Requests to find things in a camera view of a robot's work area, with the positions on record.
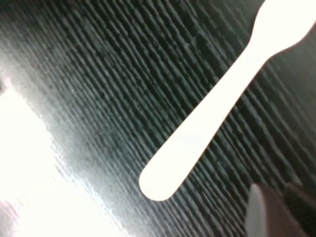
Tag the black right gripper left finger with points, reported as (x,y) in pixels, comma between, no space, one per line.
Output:
(266,214)

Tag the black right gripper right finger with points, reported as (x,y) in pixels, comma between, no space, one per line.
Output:
(301,212)

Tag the pink plastic fork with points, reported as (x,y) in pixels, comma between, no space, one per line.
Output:
(197,128)

